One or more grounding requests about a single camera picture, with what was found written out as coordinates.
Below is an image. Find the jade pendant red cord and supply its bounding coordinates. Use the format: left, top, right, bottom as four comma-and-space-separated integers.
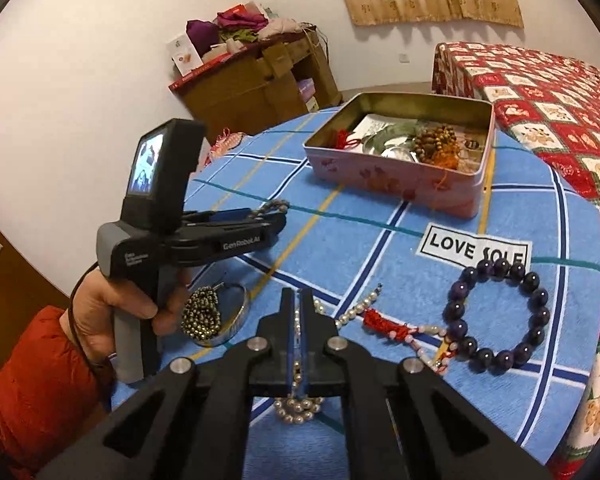
360, 308, 462, 376

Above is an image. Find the silver metal bangle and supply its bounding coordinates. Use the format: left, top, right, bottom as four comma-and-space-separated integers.
194, 282, 250, 348

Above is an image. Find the dark purple bead bracelet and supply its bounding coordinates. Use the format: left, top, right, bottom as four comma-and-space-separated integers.
443, 258, 552, 373

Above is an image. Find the white pearl necklace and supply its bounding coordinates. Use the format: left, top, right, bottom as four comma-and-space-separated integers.
272, 283, 384, 426

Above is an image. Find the grey bead bracelet red tassel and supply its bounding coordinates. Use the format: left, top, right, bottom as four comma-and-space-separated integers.
334, 129, 362, 151

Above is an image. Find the green jade bangle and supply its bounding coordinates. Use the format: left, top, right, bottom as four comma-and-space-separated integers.
370, 119, 417, 155

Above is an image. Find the brown wooden bead mala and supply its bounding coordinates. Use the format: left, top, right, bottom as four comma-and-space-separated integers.
414, 125, 460, 170

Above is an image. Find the red sleeved left forearm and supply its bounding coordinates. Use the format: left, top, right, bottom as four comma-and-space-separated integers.
0, 306, 114, 479

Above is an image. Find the person's left hand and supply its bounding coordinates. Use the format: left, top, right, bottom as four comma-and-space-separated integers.
59, 268, 192, 364

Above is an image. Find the pink fabric bundle on floor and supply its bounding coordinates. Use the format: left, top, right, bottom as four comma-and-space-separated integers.
196, 128, 247, 172

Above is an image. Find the blue plaid tablecloth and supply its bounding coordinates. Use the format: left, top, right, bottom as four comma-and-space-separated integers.
109, 106, 600, 480

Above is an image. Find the brown wooden cabinet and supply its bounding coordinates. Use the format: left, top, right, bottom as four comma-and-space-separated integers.
169, 25, 342, 141

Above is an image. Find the white product box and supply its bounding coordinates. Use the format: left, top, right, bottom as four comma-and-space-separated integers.
166, 32, 202, 76

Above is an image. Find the paper leaflet in tin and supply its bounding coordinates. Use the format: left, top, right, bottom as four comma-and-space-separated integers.
352, 114, 410, 154

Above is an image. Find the pile of clothes on cabinet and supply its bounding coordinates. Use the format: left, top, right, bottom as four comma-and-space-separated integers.
185, 2, 306, 58

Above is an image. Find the pink metal tin box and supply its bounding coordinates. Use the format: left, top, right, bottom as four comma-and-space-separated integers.
303, 92, 495, 219

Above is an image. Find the red patchwork bed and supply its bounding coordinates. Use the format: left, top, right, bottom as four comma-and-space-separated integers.
431, 42, 600, 479

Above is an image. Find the gripper camera screen module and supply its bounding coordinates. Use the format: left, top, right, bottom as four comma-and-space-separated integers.
120, 118, 209, 235

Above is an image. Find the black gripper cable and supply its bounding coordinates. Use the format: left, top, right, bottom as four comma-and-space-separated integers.
66, 260, 114, 411

